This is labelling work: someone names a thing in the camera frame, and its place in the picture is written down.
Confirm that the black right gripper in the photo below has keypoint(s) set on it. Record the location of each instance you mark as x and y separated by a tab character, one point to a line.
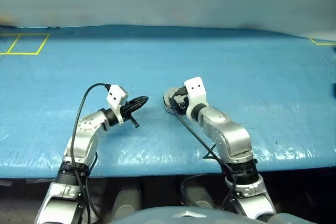
182	102

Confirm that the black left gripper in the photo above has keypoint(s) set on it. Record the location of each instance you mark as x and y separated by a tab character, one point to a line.
127	110

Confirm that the motor housing with copper windings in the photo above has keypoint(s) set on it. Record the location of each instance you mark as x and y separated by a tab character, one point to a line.
167	107

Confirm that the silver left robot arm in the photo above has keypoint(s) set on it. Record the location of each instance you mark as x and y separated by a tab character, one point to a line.
86	127

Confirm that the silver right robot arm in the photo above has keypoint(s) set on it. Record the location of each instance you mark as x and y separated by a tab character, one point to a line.
225	129

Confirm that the blue plastic table cover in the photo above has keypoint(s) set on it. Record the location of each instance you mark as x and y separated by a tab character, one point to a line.
236	72

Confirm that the grey robot torso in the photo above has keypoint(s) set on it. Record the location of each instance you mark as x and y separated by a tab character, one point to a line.
183	216

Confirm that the small black edge clip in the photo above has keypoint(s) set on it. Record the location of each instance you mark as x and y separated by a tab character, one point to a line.
53	27

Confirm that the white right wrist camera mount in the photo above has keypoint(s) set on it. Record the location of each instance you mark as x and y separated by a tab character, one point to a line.
197	90

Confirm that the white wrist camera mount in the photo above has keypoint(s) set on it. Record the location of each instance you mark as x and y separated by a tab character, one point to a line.
197	90
115	98

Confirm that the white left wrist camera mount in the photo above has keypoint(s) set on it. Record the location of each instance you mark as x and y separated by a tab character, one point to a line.
115	98

